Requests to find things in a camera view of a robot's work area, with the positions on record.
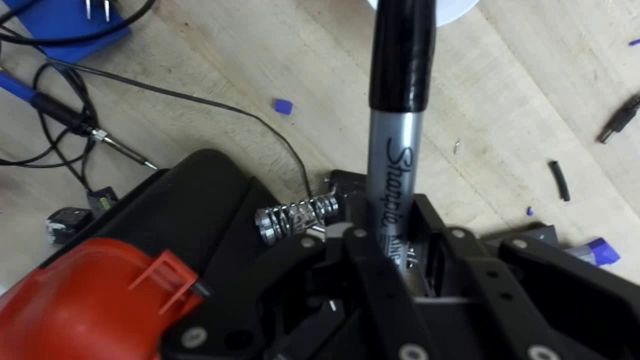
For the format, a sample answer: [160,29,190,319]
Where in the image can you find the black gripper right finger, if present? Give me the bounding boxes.
[406,191,640,360]

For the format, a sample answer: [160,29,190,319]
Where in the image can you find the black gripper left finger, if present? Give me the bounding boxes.
[160,223,437,360]

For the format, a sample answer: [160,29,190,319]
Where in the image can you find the black and silver Sharpie marker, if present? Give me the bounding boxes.
[364,0,440,270]

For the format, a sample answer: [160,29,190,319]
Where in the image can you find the white mug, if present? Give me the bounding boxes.
[367,0,484,29]

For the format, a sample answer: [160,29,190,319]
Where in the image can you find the small blue plastic piece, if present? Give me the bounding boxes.
[564,235,625,270]

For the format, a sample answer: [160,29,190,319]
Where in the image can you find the small black tube piece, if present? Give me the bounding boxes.
[594,89,640,145]
[546,157,575,203]

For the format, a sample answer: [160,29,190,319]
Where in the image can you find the tiny blue plastic bit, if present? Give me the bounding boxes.
[271,95,297,116]

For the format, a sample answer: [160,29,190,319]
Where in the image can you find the red and black toolbox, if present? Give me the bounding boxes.
[0,145,291,360]

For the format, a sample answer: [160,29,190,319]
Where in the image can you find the small black connector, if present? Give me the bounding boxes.
[45,206,96,243]

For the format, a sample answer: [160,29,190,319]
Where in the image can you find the blue power adapter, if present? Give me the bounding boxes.
[0,0,134,45]

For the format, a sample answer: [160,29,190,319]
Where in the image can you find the thin black soldering cable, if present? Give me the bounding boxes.
[0,59,317,197]

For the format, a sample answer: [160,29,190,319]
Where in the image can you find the blue handled soldering iron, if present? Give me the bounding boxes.
[0,68,160,173]

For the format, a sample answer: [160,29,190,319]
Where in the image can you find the thick black power cable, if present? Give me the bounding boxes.
[0,0,160,49]

